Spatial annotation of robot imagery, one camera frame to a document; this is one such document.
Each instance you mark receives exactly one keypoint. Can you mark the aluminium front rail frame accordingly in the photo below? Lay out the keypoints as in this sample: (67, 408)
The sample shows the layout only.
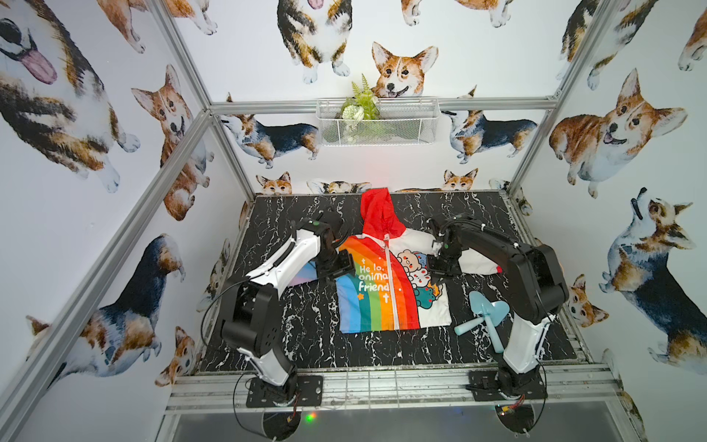
(391, 388)

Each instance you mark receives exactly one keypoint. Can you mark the white wire wall basket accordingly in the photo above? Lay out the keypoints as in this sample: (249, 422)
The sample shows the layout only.
(401, 122)

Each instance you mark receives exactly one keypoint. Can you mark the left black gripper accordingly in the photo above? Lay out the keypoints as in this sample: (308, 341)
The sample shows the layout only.
(338, 262)

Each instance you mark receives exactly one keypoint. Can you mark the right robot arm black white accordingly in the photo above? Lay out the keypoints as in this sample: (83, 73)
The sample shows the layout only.
(538, 287)

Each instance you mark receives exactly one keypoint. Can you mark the green fern with white flower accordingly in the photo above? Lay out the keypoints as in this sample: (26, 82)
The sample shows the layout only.
(361, 107)

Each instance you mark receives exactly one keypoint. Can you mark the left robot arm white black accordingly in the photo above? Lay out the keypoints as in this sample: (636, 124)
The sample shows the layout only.
(250, 317)

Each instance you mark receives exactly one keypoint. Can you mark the light blue toy shovel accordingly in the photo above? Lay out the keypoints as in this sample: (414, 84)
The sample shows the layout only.
(488, 313)

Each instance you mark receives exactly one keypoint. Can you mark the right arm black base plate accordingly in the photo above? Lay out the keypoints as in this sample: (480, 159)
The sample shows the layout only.
(483, 384)

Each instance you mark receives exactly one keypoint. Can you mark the rainbow kids hooded jacket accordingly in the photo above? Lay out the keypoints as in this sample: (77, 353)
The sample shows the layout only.
(391, 287)

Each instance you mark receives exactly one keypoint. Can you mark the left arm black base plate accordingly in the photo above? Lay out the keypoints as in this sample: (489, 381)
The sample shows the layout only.
(306, 391)

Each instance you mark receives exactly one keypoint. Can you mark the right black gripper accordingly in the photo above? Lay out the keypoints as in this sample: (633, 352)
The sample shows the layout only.
(434, 273)

